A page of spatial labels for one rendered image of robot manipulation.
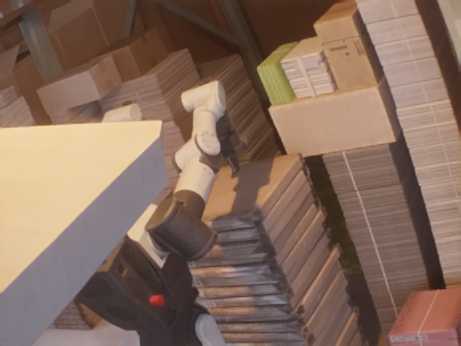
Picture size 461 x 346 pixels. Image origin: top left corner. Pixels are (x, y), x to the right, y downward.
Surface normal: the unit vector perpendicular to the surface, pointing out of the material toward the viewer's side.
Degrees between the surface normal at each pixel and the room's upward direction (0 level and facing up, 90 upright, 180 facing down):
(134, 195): 106
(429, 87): 90
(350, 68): 90
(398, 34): 90
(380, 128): 90
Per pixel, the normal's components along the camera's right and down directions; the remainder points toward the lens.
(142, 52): 0.83, -0.14
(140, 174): 0.92, 0.07
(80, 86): -0.44, 0.49
